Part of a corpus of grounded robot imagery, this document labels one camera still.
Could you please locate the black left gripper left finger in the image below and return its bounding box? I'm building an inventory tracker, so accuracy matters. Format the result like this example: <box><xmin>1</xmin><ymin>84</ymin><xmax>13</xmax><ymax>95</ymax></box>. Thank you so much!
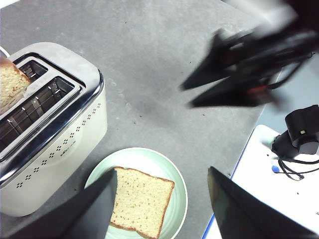
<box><xmin>9</xmin><ymin>170</ymin><xmax>118</xmax><ymax>239</ymax></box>

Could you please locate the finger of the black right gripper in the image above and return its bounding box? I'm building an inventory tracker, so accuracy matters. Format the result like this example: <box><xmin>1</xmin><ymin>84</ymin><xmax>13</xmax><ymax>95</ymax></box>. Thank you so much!
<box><xmin>179</xmin><ymin>28</ymin><xmax>240</xmax><ymax>91</ymax></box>
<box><xmin>188</xmin><ymin>82</ymin><xmax>266</xmax><ymax>109</ymax></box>

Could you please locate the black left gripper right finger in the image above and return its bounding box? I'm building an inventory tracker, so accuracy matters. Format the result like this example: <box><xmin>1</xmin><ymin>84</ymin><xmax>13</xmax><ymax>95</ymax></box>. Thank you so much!
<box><xmin>207</xmin><ymin>166</ymin><xmax>319</xmax><ymax>239</ymax></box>

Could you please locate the square toast bread slice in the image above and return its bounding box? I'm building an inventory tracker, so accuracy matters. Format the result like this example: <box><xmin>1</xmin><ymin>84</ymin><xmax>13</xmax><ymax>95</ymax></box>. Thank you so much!
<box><xmin>109</xmin><ymin>166</ymin><xmax>175</xmax><ymax>239</ymax></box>

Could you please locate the pale green round plate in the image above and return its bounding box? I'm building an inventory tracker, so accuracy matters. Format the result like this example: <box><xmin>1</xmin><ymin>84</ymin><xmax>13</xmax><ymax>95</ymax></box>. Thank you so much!
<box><xmin>84</xmin><ymin>147</ymin><xmax>188</xmax><ymax>239</ymax></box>

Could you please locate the cream toaster with chrome top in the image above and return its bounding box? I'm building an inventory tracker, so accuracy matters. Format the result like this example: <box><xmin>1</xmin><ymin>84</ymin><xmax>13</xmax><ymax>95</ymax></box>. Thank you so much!
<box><xmin>0</xmin><ymin>42</ymin><xmax>108</xmax><ymax>217</ymax></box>

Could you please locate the round-topped bread slice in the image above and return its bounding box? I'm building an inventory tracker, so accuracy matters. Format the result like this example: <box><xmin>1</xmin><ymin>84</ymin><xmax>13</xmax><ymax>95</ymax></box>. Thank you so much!
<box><xmin>0</xmin><ymin>56</ymin><xmax>32</xmax><ymax>117</ymax></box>

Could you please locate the white board with blue edge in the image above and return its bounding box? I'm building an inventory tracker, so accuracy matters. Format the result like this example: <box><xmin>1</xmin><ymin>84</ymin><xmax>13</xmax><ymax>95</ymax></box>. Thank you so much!
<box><xmin>203</xmin><ymin>124</ymin><xmax>319</xmax><ymax>239</ymax></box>

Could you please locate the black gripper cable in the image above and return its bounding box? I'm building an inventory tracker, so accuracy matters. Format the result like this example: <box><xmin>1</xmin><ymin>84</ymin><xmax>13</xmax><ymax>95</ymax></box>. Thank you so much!
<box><xmin>268</xmin><ymin>52</ymin><xmax>315</xmax><ymax>91</ymax></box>

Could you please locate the thin black camera cable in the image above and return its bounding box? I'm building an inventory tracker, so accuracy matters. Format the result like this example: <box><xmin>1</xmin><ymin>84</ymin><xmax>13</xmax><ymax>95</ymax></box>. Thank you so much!
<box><xmin>277</xmin><ymin>157</ymin><xmax>319</xmax><ymax>182</ymax></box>

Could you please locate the black camera on stand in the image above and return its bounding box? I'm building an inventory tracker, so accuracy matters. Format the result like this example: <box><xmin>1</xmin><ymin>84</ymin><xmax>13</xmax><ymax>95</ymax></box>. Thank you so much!
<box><xmin>271</xmin><ymin>104</ymin><xmax>319</xmax><ymax>160</ymax></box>

